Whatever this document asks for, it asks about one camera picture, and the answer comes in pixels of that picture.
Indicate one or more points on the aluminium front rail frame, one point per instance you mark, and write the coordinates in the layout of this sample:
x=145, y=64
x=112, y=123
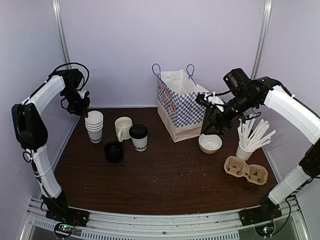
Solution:
x=223, y=225

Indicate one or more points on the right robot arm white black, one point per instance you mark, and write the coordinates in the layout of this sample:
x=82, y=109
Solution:
x=265, y=91

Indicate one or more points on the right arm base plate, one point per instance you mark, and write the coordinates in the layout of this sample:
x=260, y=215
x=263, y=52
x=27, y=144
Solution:
x=253, y=216

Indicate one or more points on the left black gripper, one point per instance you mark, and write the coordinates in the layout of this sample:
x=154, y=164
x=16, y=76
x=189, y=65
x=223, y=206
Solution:
x=82, y=110

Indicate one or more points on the cream ceramic mug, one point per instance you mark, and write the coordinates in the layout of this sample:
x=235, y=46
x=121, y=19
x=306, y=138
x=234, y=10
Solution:
x=122, y=128

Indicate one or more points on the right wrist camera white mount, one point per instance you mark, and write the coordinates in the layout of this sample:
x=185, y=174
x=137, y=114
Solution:
x=210, y=100

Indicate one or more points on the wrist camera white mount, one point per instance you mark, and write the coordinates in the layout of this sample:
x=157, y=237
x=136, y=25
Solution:
x=83, y=93
x=210, y=100

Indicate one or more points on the stack of black cup lids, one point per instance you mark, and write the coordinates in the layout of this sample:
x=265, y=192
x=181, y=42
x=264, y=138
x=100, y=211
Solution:
x=113, y=151

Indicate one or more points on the brown cardboard cup carrier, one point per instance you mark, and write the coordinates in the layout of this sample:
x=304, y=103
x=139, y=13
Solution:
x=254, y=174

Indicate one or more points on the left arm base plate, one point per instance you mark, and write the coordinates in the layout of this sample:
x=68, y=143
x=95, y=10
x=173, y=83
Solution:
x=74, y=217

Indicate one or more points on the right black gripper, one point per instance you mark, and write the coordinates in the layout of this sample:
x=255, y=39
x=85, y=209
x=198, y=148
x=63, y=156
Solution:
x=215, y=121

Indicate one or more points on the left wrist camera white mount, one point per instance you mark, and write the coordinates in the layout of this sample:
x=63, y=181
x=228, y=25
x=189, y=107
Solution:
x=83, y=93

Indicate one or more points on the black plastic cup lid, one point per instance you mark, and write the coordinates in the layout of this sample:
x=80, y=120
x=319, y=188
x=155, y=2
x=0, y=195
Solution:
x=138, y=131

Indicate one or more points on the bundle of white wrapped straws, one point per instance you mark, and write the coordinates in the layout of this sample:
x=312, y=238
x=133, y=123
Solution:
x=251, y=139

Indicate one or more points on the stack of white paper cups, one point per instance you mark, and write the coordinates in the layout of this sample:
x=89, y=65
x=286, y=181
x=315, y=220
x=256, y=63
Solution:
x=94, y=126

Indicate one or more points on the right aluminium corner post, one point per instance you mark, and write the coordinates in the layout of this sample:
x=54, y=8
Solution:
x=264, y=30

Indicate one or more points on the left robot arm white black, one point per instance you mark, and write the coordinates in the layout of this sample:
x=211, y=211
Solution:
x=32, y=134

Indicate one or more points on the white paper coffee cup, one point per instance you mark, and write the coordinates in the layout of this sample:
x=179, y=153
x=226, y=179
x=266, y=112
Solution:
x=141, y=144

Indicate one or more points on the checkered paper takeout bag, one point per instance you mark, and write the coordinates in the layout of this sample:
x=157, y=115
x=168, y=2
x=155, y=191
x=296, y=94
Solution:
x=176, y=93

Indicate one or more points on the white ceramic bowl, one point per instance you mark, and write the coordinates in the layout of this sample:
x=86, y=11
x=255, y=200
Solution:
x=209, y=144

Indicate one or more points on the white cup holding straws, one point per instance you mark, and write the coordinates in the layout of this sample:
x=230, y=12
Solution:
x=243, y=154

